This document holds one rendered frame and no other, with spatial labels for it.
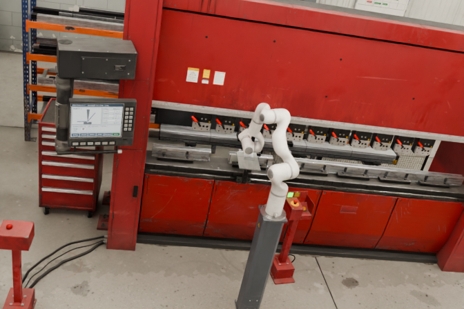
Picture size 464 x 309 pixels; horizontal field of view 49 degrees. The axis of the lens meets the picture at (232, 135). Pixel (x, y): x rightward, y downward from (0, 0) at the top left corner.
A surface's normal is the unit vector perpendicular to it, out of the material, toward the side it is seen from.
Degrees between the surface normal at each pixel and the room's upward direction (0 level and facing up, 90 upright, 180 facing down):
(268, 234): 90
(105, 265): 0
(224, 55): 90
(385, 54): 90
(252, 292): 90
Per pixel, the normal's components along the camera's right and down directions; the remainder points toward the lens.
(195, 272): 0.18, -0.86
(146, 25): 0.10, 0.50
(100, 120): 0.33, 0.51
